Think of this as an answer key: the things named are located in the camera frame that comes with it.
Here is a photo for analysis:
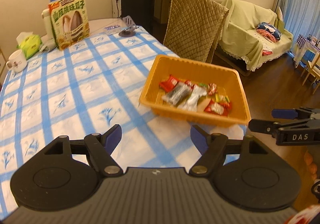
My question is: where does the white thermos bottle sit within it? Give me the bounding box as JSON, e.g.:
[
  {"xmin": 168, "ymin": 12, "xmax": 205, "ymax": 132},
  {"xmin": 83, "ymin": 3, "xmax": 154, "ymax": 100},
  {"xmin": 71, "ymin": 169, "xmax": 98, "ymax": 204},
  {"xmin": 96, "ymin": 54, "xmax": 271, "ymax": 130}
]
[{"xmin": 40, "ymin": 8, "xmax": 56, "ymax": 53}]

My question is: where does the small wooden chair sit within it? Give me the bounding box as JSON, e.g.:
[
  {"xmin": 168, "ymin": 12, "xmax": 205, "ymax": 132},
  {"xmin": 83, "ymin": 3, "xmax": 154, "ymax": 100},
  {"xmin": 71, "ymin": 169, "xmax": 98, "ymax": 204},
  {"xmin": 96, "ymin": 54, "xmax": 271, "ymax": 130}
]
[{"xmin": 301, "ymin": 53, "xmax": 320, "ymax": 94}]

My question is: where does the red snack pack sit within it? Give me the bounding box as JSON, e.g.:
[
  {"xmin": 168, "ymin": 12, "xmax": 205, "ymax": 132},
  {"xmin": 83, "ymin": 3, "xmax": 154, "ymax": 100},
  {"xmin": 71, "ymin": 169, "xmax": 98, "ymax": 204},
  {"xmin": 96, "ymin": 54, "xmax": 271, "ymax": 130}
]
[{"xmin": 159, "ymin": 75, "xmax": 179, "ymax": 93}]

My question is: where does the person right hand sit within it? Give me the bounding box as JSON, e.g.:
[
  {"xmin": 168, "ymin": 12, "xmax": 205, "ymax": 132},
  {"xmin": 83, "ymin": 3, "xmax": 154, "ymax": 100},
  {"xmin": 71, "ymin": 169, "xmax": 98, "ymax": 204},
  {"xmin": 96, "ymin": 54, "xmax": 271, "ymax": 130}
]
[{"xmin": 304, "ymin": 151, "xmax": 318, "ymax": 181}]

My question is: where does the blue patterned cushion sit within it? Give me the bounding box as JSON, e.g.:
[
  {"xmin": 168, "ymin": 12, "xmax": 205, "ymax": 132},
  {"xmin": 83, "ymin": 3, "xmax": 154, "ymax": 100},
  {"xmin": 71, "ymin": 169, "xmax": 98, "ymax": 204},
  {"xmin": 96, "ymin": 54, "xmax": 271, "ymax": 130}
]
[{"xmin": 256, "ymin": 22, "xmax": 282, "ymax": 43}]

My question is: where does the orange plastic basket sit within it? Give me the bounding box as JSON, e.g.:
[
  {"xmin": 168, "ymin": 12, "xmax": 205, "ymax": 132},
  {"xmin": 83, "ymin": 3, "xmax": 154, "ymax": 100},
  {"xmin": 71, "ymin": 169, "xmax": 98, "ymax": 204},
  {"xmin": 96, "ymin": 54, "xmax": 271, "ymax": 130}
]
[{"xmin": 139, "ymin": 55, "xmax": 251, "ymax": 127}]

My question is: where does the phone stand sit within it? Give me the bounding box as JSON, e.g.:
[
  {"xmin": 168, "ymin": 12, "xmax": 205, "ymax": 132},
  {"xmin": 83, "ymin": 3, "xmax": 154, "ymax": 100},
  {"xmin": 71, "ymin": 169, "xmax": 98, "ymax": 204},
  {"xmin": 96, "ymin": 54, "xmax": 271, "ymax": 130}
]
[{"xmin": 119, "ymin": 15, "xmax": 139, "ymax": 38}]

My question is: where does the side table with cloth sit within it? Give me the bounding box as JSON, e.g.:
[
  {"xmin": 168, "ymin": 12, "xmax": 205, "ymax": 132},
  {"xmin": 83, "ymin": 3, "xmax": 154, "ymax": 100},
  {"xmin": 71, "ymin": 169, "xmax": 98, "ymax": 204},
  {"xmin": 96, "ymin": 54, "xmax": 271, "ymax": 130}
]
[{"xmin": 293, "ymin": 34, "xmax": 319, "ymax": 67}]

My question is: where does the green covered sofa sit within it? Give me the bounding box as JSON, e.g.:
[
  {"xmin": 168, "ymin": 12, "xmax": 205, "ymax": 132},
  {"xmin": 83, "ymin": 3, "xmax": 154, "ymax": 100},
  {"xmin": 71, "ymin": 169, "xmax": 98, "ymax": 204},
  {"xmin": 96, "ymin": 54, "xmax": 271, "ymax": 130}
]
[{"xmin": 219, "ymin": 0, "xmax": 293, "ymax": 71}]

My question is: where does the yellow green candy packet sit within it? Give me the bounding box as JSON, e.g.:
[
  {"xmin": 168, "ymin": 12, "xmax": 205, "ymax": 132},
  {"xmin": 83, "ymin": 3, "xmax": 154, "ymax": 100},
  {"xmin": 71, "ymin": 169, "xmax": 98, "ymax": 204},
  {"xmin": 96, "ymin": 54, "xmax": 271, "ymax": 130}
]
[{"xmin": 215, "ymin": 93, "xmax": 230, "ymax": 103}]

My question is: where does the sunflower seed box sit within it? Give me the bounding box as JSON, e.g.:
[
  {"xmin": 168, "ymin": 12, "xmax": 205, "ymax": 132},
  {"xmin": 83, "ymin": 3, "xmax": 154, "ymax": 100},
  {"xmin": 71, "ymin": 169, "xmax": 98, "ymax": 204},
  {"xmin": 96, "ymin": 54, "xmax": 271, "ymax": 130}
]
[{"xmin": 48, "ymin": 0, "xmax": 89, "ymax": 51}]

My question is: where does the small blue white box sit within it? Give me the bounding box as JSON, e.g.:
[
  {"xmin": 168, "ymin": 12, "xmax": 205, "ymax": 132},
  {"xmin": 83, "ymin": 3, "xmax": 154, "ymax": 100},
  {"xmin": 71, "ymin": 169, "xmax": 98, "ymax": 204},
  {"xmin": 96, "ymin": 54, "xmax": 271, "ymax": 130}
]
[{"xmin": 104, "ymin": 25, "xmax": 121, "ymax": 35}]

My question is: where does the red shiny candy packet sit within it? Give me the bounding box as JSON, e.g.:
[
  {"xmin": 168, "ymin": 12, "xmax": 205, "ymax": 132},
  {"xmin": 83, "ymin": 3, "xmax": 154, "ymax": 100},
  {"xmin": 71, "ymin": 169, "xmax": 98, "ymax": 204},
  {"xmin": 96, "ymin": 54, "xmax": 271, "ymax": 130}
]
[{"xmin": 184, "ymin": 80, "xmax": 196, "ymax": 89}]

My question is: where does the silver foil pouch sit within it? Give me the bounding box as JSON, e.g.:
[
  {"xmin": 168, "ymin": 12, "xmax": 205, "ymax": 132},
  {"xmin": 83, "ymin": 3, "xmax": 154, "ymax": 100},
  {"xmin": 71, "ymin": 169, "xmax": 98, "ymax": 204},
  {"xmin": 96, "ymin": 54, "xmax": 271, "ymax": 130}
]
[{"xmin": 177, "ymin": 85, "xmax": 207, "ymax": 112}]

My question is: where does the green tissue pack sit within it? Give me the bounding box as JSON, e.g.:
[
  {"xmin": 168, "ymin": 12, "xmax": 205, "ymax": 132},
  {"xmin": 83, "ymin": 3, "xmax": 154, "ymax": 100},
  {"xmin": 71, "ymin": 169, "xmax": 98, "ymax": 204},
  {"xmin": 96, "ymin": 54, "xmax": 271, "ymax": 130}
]
[{"xmin": 16, "ymin": 32, "xmax": 42, "ymax": 60}]

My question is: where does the red date snack packet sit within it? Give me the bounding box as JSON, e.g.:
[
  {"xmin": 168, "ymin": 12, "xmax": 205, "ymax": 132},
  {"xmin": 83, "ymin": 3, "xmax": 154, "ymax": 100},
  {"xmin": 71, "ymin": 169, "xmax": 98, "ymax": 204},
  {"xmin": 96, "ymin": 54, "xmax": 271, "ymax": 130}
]
[{"xmin": 204, "ymin": 100, "xmax": 232, "ymax": 116}]

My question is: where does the blue white checkered tablecloth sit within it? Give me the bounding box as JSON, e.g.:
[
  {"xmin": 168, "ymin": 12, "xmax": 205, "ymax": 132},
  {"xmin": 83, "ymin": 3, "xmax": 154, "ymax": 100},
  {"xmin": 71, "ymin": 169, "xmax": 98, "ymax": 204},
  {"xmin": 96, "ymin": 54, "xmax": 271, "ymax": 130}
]
[{"xmin": 0, "ymin": 25, "xmax": 249, "ymax": 219}]

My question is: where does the quilted tan chair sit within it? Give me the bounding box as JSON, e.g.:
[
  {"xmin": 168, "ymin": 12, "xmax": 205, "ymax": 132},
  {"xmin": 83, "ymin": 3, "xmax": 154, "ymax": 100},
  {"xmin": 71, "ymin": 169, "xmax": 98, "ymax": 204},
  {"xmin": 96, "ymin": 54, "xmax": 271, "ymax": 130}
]
[{"xmin": 163, "ymin": 0, "xmax": 229, "ymax": 63}]

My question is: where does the red patterned candy packet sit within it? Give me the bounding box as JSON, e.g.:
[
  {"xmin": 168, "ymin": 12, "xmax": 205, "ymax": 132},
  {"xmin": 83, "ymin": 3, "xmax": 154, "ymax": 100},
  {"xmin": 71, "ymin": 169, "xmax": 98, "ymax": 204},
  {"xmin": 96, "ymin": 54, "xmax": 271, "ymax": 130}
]
[{"xmin": 207, "ymin": 83, "xmax": 217, "ymax": 96}]

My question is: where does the blue curtain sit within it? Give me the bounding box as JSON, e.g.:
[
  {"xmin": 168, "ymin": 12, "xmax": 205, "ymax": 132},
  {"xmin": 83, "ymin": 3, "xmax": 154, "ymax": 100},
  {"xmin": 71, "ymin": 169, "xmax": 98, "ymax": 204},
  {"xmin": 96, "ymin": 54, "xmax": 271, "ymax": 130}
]
[{"xmin": 273, "ymin": 0, "xmax": 319, "ymax": 41}]

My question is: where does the white mug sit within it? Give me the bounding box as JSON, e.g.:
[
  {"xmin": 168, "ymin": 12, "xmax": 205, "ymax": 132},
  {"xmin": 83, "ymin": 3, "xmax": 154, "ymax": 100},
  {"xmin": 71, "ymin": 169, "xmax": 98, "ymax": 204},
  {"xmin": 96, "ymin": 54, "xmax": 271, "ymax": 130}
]
[{"xmin": 6, "ymin": 49, "xmax": 27, "ymax": 73}]

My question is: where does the clear black seed packet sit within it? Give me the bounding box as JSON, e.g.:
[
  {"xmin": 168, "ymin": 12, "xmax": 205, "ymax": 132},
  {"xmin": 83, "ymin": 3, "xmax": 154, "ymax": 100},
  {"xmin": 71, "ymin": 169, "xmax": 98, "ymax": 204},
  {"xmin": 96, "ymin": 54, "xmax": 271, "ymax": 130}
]
[{"xmin": 162, "ymin": 82, "xmax": 192, "ymax": 106}]

